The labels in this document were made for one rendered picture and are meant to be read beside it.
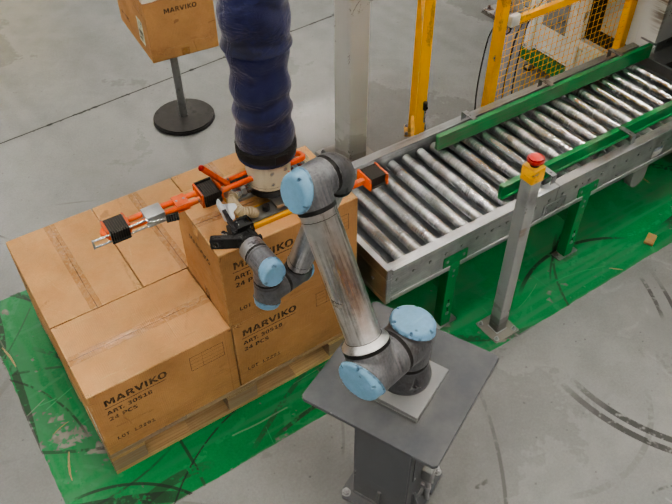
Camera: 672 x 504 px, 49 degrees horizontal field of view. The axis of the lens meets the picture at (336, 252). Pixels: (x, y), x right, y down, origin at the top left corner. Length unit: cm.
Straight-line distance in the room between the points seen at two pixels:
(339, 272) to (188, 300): 113
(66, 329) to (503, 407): 189
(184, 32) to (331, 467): 253
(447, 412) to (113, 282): 152
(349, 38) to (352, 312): 221
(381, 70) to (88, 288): 298
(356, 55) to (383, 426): 231
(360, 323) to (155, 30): 262
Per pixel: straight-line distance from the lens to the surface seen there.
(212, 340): 297
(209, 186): 275
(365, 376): 220
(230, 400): 332
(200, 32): 447
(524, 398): 350
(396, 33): 594
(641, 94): 452
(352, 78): 421
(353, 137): 444
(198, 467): 327
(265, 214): 278
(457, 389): 254
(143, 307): 311
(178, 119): 501
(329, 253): 208
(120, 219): 267
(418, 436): 243
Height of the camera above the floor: 282
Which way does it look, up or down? 45 degrees down
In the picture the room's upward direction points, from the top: straight up
